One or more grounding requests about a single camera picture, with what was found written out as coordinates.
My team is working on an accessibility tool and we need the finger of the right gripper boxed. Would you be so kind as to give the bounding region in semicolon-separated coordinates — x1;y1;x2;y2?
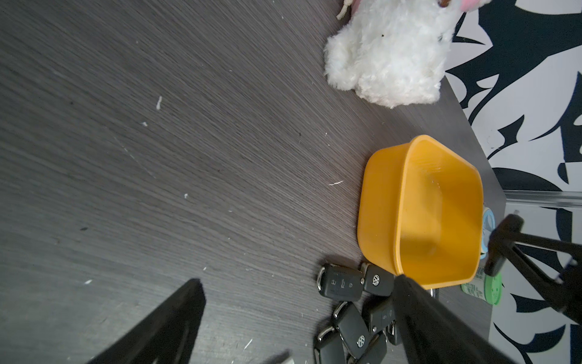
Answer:
484;214;581;324

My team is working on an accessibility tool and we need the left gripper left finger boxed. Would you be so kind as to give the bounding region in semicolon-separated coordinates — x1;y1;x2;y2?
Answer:
89;279;206;363

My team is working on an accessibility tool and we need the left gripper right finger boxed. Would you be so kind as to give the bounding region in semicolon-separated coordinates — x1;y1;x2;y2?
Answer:
393;275;513;363

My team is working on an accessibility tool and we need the black car key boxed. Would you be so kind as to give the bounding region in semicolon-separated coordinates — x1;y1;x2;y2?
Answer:
386;320;402;346
363;297;396;335
314;326;347;364
348;332;387;364
316;263;365;302
332;302;371;359
361;262;395;297

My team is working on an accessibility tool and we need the yellow plastic storage box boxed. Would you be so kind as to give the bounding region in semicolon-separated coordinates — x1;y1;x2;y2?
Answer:
357;135;483;289

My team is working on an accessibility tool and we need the green lidded small jar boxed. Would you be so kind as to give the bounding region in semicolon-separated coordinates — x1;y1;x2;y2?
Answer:
460;267;503;306

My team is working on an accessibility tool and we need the small blue alarm clock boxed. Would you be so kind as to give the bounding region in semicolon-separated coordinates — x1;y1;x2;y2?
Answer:
480;207;497;259

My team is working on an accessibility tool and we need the white plush bunny pink shirt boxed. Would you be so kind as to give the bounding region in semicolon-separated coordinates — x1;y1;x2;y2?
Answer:
324;0;486;109

